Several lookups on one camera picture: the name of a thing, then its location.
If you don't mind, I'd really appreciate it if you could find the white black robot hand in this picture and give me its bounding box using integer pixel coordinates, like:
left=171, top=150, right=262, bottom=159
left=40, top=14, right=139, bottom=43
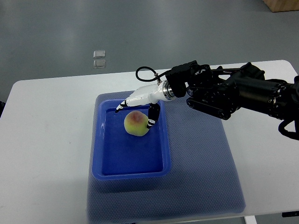
left=115, top=81, right=176, bottom=129

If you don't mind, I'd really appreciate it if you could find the yellow-green peach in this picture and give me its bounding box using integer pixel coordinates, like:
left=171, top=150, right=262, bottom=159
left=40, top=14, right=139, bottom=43
left=124, top=111, right=149, bottom=137

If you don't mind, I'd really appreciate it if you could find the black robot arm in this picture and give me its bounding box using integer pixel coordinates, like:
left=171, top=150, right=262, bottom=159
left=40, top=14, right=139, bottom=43
left=145, top=61, right=299, bottom=140

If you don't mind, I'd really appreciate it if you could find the upper floor socket plate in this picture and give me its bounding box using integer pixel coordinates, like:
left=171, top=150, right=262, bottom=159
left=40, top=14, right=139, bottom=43
left=93, top=50, right=106, bottom=58

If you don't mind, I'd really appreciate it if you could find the blue plastic tray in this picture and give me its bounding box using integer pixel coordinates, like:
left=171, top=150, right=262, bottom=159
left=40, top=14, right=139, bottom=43
left=91, top=99, right=171, bottom=181

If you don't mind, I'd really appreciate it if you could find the grey-blue textured mat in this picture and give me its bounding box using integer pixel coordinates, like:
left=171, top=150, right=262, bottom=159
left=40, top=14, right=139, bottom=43
left=87, top=91, right=246, bottom=224

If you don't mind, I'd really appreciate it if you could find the dark clothed person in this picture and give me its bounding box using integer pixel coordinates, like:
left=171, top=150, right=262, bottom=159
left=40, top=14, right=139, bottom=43
left=0, top=101, right=6, bottom=116

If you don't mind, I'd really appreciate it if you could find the wooden box corner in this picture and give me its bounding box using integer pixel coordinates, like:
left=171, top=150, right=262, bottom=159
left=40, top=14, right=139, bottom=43
left=263, top=0, right=299, bottom=13

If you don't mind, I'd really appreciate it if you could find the black table bracket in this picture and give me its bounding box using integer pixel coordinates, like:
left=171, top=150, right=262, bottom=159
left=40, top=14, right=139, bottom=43
left=282, top=211, right=299, bottom=217

